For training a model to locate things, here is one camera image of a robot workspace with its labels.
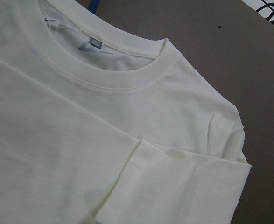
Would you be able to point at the cream long-sleeve cat shirt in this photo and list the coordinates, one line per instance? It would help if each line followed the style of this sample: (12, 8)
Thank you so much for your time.
(98, 126)

